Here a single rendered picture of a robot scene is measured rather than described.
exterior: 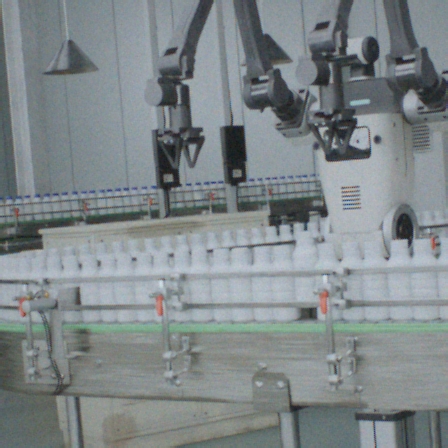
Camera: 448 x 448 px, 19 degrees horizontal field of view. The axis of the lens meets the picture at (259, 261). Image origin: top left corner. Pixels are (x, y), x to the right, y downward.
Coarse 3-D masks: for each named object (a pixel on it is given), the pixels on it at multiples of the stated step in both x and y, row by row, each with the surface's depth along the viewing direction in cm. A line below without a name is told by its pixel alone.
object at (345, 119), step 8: (344, 112) 299; (352, 112) 301; (344, 120) 302; (352, 120) 302; (336, 128) 305; (352, 128) 302; (336, 136) 304; (336, 144) 305; (344, 144) 303; (344, 152) 303
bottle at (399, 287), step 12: (396, 240) 278; (396, 252) 275; (408, 252) 276; (396, 264) 274; (408, 264) 274; (396, 276) 274; (408, 276) 274; (396, 288) 274; (408, 288) 274; (396, 312) 275; (408, 312) 274
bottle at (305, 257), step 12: (300, 240) 289; (312, 240) 289; (300, 252) 288; (312, 252) 288; (300, 264) 288; (312, 264) 288; (300, 276) 289; (312, 276) 288; (300, 288) 289; (312, 288) 288; (300, 300) 289; (312, 300) 288
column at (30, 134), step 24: (24, 0) 1320; (24, 24) 1319; (24, 48) 1318; (24, 72) 1317; (24, 96) 1327; (24, 120) 1338; (24, 144) 1341; (24, 168) 1342; (48, 168) 1339; (24, 192) 1341; (48, 192) 1338
